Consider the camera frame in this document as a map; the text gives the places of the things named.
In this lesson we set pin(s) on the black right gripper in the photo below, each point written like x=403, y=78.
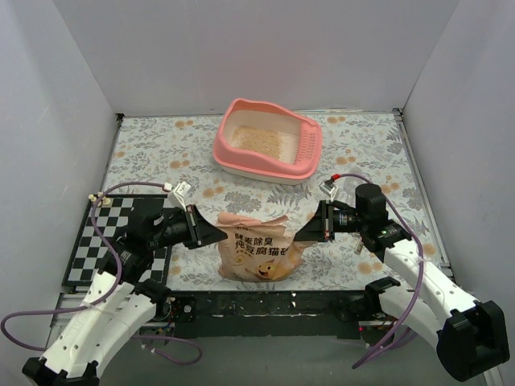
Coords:
x=327, y=220

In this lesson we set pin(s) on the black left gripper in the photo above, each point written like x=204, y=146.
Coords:
x=191, y=226

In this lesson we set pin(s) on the orange cat litter bag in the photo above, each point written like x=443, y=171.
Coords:
x=257, y=251

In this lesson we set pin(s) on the pink cat litter box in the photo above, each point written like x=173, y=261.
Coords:
x=302, y=141

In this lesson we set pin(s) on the clear plastic litter scoop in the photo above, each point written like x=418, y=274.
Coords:
x=348, y=185

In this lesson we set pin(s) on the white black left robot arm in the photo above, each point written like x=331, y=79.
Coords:
x=118, y=301

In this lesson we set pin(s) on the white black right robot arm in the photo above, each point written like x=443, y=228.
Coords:
x=469, y=336

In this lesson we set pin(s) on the beige cat litter pile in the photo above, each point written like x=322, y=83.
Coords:
x=261, y=141

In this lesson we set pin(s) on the small brown label strip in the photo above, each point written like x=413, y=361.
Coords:
x=359, y=246

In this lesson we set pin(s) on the floral patterned table mat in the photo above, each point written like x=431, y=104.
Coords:
x=149, y=150

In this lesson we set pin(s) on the cream chess pieces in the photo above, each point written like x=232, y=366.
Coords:
x=100, y=200

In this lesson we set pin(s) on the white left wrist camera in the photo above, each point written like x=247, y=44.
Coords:
x=176, y=195

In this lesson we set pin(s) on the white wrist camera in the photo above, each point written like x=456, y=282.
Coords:
x=176, y=195
x=329, y=187

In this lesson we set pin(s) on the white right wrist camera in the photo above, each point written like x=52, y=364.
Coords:
x=329, y=187

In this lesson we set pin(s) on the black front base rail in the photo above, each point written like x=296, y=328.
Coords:
x=285, y=313

